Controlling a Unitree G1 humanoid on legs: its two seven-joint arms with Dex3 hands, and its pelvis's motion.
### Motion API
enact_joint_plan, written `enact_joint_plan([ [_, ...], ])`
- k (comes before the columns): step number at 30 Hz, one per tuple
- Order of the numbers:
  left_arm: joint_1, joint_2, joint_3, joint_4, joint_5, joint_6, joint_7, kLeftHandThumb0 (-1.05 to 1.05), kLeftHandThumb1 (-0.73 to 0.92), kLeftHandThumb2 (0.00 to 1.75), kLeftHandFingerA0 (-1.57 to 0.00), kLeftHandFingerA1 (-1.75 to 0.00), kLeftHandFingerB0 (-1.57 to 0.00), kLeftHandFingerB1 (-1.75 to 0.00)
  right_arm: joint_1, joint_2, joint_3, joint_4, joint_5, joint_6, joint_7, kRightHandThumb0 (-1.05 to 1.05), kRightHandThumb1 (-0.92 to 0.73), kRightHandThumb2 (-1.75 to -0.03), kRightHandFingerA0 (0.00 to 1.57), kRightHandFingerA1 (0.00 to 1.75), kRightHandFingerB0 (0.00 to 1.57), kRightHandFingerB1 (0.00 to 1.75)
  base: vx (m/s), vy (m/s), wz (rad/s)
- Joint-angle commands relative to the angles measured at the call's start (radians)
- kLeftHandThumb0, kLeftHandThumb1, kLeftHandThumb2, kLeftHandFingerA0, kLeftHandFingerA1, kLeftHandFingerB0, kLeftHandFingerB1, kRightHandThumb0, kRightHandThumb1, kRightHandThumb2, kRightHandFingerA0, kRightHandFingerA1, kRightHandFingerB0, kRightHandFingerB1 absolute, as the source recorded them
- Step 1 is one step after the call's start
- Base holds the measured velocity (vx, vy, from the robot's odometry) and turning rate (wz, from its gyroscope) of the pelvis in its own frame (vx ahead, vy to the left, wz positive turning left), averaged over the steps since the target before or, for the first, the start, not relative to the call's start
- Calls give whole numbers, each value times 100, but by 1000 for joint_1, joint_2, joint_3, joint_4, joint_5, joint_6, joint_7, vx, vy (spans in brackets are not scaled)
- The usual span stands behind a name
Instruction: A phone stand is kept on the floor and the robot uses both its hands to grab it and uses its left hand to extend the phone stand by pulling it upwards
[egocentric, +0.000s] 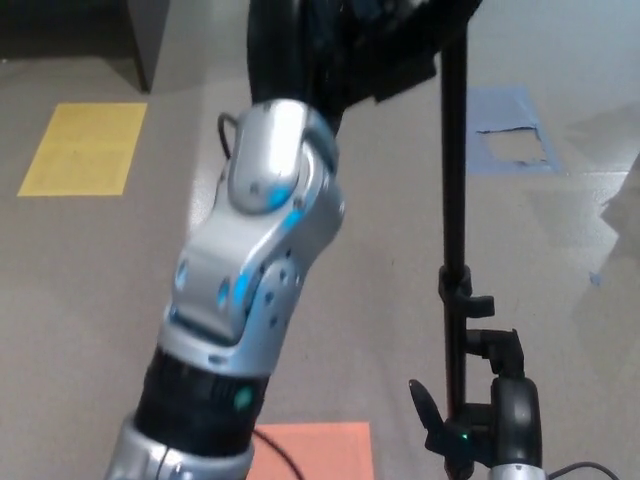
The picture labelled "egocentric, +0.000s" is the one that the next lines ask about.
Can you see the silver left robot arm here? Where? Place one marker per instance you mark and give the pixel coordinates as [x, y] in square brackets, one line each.
[250, 240]

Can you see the torn blue tape floor marking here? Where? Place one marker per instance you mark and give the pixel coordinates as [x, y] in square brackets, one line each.
[500, 110]

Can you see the dark grey cabinet panel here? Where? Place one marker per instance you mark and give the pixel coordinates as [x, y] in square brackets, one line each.
[150, 40]

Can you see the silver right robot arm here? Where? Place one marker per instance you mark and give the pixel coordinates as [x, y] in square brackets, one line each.
[515, 472]

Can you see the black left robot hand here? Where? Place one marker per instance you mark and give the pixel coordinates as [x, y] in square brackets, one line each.
[290, 50]

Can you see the yellow rectangular floor marking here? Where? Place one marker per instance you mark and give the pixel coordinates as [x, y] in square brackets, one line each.
[85, 150]

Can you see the black telescopic phone stand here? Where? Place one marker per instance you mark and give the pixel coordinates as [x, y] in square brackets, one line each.
[454, 200]

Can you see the small blue tape scrap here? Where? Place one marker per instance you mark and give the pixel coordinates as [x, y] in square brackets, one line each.
[597, 279]

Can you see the orange rectangular floor marking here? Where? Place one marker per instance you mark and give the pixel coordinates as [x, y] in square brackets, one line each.
[325, 450]

